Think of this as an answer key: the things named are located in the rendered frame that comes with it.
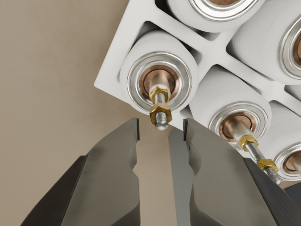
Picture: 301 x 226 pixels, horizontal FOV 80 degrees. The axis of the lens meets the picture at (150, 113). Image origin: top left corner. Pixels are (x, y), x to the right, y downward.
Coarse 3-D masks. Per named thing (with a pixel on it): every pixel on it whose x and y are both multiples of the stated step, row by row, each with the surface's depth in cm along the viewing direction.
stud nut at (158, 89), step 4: (156, 88) 18; (160, 88) 18; (164, 88) 18; (152, 92) 18; (156, 92) 18; (160, 92) 18; (164, 92) 18; (152, 96) 18; (168, 96) 18; (152, 100) 18; (168, 100) 18
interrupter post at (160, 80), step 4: (156, 76) 20; (160, 76) 20; (152, 80) 20; (156, 80) 19; (160, 80) 19; (164, 80) 19; (152, 84) 19; (156, 84) 18; (160, 84) 18; (164, 84) 18; (168, 84) 20; (152, 88) 18; (168, 88) 18; (168, 92) 18
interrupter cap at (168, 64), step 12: (144, 60) 20; (156, 60) 20; (168, 60) 20; (180, 60) 19; (132, 72) 20; (144, 72) 20; (156, 72) 20; (168, 72) 20; (180, 72) 20; (132, 84) 21; (144, 84) 21; (180, 84) 21; (132, 96) 22; (144, 96) 22; (180, 96) 22; (144, 108) 22
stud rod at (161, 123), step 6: (156, 96) 17; (162, 96) 17; (156, 102) 16; (162, 102) 16; (156, 114) 14; (162, 114) 14; (156, 120) 13; (162, 120) 13; (156, 126) 13; (162, 126) 13
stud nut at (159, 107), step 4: (156, 104) 15; (160, 104) 14; (164, 104) 15; (152, 108) 15; (156, 108) 14; (160, 108) 14; (164, 108) 14; (168, 108) 14; (152, 112) 14; (156, 112) 14; (164, 112) 14; (168, 112) 14; (152, 116) 14; (168, 116) 14; (152, 120) 15; (168, 120) 15
